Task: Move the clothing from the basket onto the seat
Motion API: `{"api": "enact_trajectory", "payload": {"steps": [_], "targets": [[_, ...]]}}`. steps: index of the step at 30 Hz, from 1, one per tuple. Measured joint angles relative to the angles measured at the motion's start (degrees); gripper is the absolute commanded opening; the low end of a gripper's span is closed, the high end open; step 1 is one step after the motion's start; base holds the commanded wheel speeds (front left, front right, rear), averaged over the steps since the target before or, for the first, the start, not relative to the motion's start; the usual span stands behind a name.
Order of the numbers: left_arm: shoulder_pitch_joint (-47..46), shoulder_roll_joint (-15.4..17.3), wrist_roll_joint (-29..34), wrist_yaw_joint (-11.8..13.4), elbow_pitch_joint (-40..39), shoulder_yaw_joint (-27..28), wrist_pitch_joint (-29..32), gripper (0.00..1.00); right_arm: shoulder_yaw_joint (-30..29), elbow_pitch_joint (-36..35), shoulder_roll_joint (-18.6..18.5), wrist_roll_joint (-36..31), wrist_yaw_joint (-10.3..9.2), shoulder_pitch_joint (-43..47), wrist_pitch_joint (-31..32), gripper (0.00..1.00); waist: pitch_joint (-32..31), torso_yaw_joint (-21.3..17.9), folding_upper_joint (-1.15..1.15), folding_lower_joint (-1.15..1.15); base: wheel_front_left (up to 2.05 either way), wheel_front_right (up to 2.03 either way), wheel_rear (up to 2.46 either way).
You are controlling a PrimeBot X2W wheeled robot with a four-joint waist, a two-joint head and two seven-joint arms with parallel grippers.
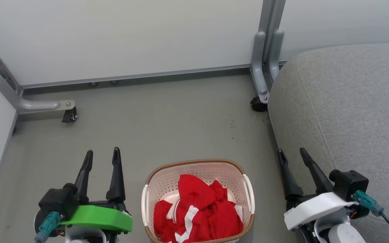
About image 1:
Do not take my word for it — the small black caster wheel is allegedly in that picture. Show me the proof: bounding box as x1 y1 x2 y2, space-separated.
62 106 78 123

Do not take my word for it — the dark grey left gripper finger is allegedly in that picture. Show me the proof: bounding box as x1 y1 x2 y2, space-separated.
106 147 126 204
75 150 94 204

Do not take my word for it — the red garment with white stripes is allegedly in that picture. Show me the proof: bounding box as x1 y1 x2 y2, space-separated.
153 199 244 243

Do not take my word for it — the grey partition bottom rail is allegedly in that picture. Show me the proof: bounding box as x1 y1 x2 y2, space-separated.
22 61 287 89

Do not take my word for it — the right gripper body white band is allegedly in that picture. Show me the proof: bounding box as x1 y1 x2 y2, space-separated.
284 191 370 232

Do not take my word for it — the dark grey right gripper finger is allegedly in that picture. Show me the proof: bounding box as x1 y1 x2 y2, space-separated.
300 147 333 195
278 149 304 201

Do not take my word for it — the long grey partition foot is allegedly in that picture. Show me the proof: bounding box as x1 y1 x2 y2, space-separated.
0 74 76 114

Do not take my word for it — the grey fabric sofa cushion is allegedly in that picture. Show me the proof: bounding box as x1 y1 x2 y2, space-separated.
268 42 389 243

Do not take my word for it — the white perforated basket brown rim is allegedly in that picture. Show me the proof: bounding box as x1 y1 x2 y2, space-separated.
141 159 255 243

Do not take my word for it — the round black caster wheel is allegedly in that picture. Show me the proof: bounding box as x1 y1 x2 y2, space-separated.
250 96 268 112

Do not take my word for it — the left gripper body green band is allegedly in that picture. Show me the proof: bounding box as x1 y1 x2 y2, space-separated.
34 200 133 237

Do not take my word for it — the short grey partition foot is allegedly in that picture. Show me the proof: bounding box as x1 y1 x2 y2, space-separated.
269 29 285 82

